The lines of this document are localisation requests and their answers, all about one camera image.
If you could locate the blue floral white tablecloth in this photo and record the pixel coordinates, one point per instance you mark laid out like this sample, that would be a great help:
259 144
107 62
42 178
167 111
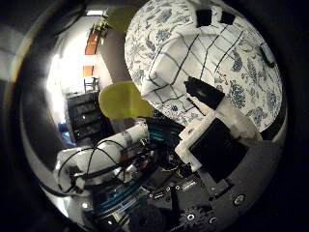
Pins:
251 90

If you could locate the ceiling light panel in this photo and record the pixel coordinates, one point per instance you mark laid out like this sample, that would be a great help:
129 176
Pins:
95 13

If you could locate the dark wooden chair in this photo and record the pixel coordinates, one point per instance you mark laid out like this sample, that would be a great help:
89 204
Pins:
91 84

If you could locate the black shelf unit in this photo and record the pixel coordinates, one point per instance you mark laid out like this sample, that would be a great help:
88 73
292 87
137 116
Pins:
85 117

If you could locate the white checked cloth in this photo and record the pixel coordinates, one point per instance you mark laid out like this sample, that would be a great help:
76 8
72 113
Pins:
180 61

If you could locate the green potted plant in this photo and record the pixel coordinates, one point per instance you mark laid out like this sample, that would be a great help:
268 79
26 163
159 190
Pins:
102 26

